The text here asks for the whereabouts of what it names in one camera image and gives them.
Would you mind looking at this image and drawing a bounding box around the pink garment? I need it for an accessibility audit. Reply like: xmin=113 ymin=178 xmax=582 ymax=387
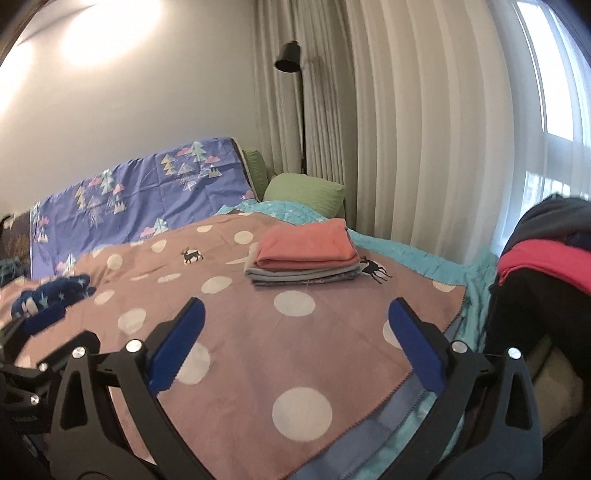
xmin=254 ymin=218 xmax=360 ymax=271

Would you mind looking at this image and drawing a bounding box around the dark clothes pile on chair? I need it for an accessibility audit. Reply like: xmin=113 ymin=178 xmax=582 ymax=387
xmin=484 ymin=194 xmax=590 ymax=435

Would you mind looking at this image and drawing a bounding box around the stack of folded clothes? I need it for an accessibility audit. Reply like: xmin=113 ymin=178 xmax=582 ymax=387
xmin=243 ymin=242 xmax=363 ymax=287

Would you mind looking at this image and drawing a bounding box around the navy star-patterned garment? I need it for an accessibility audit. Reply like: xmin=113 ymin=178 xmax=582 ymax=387
xmin=11 ymin=274 xmax=96 ymax=320

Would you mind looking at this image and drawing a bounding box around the teal quilted bedspread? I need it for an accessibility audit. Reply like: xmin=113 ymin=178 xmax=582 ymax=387
xmin=214 ymin=200 xmax=500 ymax=480

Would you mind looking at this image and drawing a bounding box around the mauve polka-dot blanket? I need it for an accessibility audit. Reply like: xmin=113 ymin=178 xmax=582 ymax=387
xmin=0 ymin=211 xmax=468 ymax=480

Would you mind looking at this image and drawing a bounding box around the blue tree-print headboard cover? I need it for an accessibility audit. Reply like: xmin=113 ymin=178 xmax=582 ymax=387
xmin=29 ymin=137 xmax=256 ymax=279

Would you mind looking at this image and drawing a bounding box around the green pillow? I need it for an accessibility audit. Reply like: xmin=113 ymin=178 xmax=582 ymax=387
xmin=242 ymin=149 xmax=346 ymax=218

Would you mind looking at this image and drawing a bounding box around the white pleated curtain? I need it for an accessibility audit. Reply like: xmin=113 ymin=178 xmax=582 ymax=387
xmin=253 ymin=1 xmax=590 ymax=262

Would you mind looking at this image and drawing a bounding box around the black floor lamp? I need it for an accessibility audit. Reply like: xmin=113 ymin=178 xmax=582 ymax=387
xmin=273 ymin=40 xmax=308 ymax=174

